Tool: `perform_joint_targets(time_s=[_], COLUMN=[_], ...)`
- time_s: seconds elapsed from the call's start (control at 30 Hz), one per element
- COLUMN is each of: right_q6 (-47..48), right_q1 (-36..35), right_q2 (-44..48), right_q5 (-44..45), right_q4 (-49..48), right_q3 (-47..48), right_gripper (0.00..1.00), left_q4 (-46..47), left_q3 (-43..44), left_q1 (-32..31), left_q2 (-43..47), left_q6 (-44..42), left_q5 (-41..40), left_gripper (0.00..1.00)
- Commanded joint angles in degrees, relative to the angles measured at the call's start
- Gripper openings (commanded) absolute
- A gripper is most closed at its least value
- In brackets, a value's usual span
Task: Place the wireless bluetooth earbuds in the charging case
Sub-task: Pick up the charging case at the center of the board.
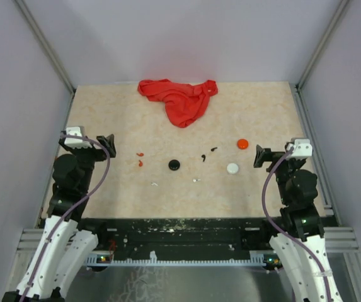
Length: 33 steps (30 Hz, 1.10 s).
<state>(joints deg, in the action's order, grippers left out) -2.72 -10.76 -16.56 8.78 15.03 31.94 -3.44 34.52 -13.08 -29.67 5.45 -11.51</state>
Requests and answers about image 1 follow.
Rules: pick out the red crumpled cloth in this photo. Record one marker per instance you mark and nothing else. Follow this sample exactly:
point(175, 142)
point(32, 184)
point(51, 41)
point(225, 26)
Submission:
point(184, 103)

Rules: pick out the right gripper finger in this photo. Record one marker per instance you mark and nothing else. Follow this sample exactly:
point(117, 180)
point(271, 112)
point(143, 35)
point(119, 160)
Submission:
point(263, 152)
point(260, 159)

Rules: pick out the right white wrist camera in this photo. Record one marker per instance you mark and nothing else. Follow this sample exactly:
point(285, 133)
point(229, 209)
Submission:
point(299, 148)

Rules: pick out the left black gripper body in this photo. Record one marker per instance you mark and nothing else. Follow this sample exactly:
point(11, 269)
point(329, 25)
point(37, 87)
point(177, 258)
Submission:
point(87, 156)

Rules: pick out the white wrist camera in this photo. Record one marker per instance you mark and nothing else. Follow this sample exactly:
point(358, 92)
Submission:
point(74, 139)
point(299, 148)

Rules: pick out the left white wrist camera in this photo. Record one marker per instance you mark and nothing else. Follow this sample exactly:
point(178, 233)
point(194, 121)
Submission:
point(74, 139)

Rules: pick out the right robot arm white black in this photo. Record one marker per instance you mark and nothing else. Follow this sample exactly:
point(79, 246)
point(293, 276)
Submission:
point(297, 236)

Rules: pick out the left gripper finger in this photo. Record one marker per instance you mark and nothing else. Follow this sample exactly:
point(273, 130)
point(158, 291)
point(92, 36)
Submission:
point(107, 142)
point(111, 150)

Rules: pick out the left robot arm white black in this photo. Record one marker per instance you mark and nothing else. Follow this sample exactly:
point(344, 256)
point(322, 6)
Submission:
point(66, 242)

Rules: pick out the white earbud charging case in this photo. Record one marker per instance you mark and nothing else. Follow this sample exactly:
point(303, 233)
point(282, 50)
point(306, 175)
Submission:
point(232, 168)

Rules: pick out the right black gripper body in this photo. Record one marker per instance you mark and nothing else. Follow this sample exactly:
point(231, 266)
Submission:
point(286, 167)

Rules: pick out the black earbud charging case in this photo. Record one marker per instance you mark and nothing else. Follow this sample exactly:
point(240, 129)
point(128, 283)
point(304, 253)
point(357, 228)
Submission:
point(174, 165)

